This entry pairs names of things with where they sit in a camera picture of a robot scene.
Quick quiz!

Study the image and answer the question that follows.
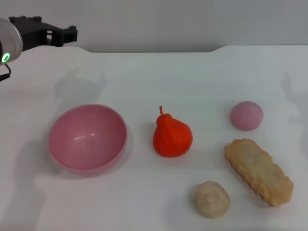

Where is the pink plastic bowl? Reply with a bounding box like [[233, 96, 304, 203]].
[[48, 103, 128, 178]]

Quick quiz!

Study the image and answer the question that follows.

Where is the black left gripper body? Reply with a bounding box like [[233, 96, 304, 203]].
[[9, 15, 53, 52]]

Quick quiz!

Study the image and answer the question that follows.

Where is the pink round bun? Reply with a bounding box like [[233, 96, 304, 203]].
[[230, 101, 264, 131]]

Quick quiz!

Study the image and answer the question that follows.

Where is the golden fried cutlet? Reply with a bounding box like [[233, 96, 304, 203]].
[[224, 138, 295, 207]]

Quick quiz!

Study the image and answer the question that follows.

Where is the beige swirl bun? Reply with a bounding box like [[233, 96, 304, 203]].
[[194, 180, 231, 219]]

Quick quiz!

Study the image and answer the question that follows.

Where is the orange toy pear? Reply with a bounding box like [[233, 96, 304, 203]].
[[153, 105, 193, 158]]

